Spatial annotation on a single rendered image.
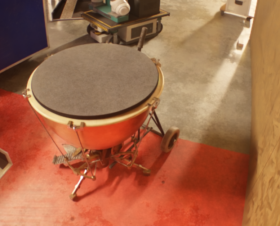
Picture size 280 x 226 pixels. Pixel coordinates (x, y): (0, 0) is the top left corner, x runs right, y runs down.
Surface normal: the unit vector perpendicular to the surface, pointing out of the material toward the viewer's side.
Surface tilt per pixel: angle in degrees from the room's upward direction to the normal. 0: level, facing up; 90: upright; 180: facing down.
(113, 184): 0
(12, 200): 0
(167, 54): 0
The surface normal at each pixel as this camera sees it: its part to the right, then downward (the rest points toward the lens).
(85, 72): 0.04, -0.77
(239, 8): -0.33, 0.58
